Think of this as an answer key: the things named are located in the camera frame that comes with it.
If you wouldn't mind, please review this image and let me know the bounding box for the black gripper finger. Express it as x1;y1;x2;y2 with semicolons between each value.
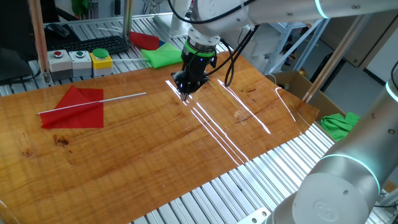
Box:
185;73;210;101
170;70;191;102

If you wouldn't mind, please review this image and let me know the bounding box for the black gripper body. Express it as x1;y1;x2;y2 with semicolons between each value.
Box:
180;51;218;78

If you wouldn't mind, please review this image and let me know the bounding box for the red flag with white stick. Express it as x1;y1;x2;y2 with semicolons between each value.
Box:
35;85;147;130

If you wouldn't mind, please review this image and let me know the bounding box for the red and blue flag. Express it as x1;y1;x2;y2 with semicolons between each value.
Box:
129;30;166;51

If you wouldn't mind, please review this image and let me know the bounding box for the green cloth on rollers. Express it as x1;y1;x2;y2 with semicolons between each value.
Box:
112;42;184;69

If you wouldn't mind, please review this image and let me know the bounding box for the yellow box green mushroom button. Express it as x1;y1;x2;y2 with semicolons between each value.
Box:
90;48;113;77

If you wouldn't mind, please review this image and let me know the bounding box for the wood grain table mat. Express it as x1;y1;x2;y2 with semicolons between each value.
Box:
0;51;321;224

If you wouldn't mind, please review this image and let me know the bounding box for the black keyboard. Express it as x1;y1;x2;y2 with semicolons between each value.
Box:
46;35;131;56

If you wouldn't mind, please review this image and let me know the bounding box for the brown cardboard box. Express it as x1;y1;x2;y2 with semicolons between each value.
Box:
267;70;348;125

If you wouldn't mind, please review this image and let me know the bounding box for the grey box with green button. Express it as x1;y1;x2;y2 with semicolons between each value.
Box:
68;50;93;78

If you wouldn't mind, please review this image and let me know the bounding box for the grey box with red button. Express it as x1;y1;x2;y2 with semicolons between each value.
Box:
47;49;73;81

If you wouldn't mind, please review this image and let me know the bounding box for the hanging green cloth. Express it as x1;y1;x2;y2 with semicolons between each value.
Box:
70;0;90;18

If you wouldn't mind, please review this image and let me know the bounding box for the black computer mouse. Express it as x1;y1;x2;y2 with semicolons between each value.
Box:
45;23;71;39

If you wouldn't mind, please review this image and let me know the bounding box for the crumpled green cloth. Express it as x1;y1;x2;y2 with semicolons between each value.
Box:
320;111;361;142

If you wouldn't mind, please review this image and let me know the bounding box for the brown wooden cabinet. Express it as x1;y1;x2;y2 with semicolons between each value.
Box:
320;12;398;69

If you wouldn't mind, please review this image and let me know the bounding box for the black monitor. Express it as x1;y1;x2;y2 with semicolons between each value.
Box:
0;0;43;86

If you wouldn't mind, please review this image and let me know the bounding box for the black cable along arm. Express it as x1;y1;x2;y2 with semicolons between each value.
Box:
167;0;261;88

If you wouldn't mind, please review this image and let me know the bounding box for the upright aluminium post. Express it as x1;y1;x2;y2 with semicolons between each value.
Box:
122;0;135;44

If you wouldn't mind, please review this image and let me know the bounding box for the white metal shelf frame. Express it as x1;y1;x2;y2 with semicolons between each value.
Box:
262;18;330;75

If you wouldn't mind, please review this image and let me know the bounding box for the copper coloured frame post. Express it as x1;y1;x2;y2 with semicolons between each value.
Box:
27;0;53;85
302;14;373;103

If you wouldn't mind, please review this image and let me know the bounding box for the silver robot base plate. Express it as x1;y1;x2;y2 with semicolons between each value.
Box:
236;207;272;224

